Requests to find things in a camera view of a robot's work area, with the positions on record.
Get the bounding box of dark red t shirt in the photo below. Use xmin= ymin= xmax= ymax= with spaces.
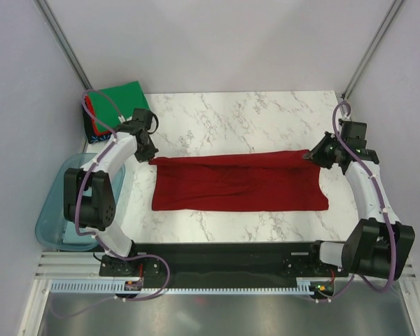
xmin=150 ymin=150 xmax=329 ymax=212

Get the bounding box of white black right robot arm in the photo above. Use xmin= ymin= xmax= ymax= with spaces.
xmin=303 ymin=120 xmax=415 ymax=281

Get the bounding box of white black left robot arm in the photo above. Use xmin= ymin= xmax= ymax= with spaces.
xmin=64 ymin=108 xmax=159 ymax=275

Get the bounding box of folded green t shirt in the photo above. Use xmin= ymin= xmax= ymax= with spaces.
xmin=85 ymin=81 xmax=150 ymax=127

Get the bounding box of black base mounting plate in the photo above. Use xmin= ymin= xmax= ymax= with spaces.
xmin=99 ymin=242 xmax=348 ymax=288

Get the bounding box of clear blue plastic bin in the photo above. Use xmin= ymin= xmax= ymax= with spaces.
xmin=34 ymin=152 xmax=129 ymax=252

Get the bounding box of right aluminium frame post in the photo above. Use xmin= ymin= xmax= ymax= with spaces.
xmin=336 ymin=0 xmax=406 ymax=102

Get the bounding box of aluminium frame post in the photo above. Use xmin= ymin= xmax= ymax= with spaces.
xmin=336 ymin=0 xmax=406 ymax=102
xmin=34 ymin=0 xmax=92 ymax=90

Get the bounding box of white slotted cable duct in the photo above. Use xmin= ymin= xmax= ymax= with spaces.
xmin=50 ymin=279 xmax=334 ymax=295

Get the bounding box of left aluminium frame post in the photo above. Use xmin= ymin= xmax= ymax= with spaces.
xmin=34 ymin=0 xmax=92 ymax=90

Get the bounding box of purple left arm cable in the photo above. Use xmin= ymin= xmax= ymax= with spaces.
xmin=50 ymin=90 xmax=172 ymax=319

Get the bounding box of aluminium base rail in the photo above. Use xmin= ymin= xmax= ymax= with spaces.
xmin=35 ymin=252 xmax=417 ymax=281

